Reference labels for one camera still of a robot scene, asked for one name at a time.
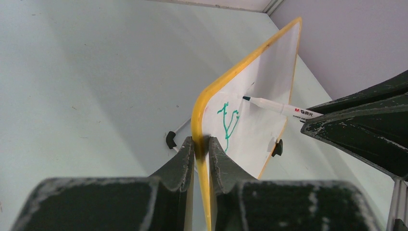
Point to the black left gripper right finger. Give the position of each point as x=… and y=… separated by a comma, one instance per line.
x=240, y=202

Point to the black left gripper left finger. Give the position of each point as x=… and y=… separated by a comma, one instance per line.
x=159, y=202

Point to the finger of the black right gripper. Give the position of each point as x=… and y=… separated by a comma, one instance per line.
x=392, y=87
x=374, y=133

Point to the yellow framed whiteboard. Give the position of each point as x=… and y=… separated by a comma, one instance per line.
x=246, y=132

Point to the green marker pen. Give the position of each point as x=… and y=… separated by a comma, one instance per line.
x=283, y=109

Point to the right whiteboard black foot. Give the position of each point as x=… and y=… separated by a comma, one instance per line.
x=278, y=149

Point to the right aluminium frame post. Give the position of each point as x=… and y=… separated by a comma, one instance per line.
x=272, y=6

